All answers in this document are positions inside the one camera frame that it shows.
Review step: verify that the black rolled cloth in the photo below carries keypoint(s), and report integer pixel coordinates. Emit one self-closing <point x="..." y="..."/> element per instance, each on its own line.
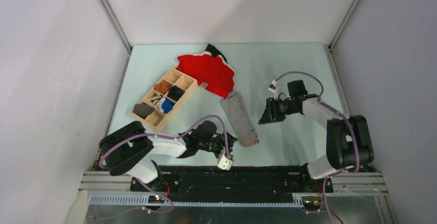
<point x="175" y="93"/>

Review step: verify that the dark grey rolled cloth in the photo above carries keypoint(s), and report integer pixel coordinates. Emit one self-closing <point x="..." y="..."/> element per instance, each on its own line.
<point x="143" y="110"/>

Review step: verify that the aluminium front frame rail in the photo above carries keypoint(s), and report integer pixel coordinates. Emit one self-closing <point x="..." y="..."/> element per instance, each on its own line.
<point x="125" y="190"/>

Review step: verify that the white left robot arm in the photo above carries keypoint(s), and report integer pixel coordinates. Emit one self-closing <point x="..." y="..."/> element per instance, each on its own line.
<point x="128" y="150"/>

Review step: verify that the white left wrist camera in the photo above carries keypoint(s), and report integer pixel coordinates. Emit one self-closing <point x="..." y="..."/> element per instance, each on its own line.
<point x="225" y="162"/>

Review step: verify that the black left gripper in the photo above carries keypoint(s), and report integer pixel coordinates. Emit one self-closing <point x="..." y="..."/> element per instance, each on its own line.
<point x="230" y="140"/>

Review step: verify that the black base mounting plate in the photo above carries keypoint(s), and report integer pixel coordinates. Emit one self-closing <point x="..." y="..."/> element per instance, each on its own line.
<point x="294" y="177"/>

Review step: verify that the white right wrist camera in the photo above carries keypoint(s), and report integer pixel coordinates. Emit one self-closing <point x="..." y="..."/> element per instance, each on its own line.
<point x="275" y="89"/>

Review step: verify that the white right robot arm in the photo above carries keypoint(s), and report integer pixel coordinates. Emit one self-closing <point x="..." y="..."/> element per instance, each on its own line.
<point x="348" y="143"/>

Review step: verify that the beige rolled cloth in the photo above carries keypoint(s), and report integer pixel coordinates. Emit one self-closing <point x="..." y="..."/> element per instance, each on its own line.
<point x="155" y="101"/>

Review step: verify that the brown rolled cloth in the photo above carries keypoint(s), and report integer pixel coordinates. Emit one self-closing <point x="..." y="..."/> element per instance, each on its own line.
<point x="163" y="86"/>

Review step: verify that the blue rolled cloth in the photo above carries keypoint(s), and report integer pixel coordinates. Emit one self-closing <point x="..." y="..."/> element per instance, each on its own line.
<point x="166" y="105"/>

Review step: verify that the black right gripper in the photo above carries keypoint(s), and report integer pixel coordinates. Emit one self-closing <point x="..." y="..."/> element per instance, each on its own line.
<point x="270" y="114"/>

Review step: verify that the red garment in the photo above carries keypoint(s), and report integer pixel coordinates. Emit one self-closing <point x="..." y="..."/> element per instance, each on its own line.
<point x="209" y="67"/>

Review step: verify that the grey striped underwear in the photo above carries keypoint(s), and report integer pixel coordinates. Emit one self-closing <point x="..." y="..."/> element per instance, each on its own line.
<point x="235" y="109"/>

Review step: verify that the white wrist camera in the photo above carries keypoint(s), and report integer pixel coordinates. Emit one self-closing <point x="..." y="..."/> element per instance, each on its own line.
<point x="275" y="89"/>
<point x="225" y="162"/>

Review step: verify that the wooden compartment organizer box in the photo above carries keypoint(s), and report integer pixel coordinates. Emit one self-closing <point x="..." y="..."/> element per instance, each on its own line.
<point x="158" y="120"/>

